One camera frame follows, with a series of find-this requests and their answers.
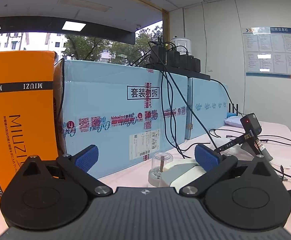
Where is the black power strip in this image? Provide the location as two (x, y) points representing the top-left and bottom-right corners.
(145, 64), (210, 81)

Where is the white water dispenser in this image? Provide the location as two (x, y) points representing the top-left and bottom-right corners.
(171, 36), (192, 55)

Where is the black cable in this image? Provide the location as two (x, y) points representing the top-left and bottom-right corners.
(130, 36), (291, 188)

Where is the large light blue box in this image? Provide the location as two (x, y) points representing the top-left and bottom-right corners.
(53, 59), (188, 178)

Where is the grey white insulated cup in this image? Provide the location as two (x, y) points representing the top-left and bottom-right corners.
(159, 159), (206, 192)

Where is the wall notice board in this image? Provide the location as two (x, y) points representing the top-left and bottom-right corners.
(242, 27), (291, 79)

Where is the black power adapter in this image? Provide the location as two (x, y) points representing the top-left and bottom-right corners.
(167, 50), (180, 68)
(150, 45), (166, 64)
(179, 54), (192, 70)
(190, 57), (201, 73)

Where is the orange MIUZI cardboard box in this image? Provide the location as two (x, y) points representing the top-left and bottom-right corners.
(0, 50), (58, 198)

